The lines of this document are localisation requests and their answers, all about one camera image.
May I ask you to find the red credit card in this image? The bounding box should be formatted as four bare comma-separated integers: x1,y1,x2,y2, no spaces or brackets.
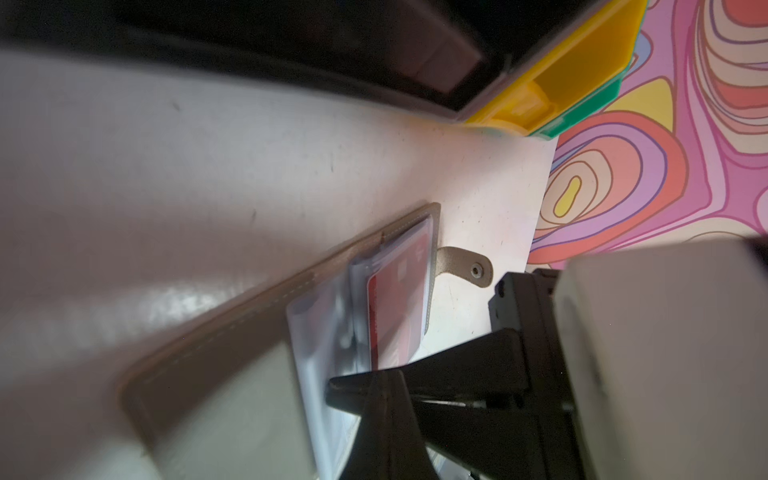
366,234,431,370

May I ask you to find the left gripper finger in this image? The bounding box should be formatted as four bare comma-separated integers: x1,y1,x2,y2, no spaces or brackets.
340,371,438,479

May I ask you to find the grey card holder wallet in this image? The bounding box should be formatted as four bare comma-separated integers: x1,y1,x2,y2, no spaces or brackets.
120,203,493,479

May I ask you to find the black plastic bin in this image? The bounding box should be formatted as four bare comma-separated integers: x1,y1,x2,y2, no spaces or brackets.
1,1,601,121

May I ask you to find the green plastic bin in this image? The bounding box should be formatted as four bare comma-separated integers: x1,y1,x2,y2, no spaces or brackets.
531,74,624,140

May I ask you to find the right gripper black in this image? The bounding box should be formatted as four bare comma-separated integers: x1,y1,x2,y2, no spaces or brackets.
326,268,585,479

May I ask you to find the yellow plastic bin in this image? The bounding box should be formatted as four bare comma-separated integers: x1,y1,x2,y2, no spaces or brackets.
465,1,647,137

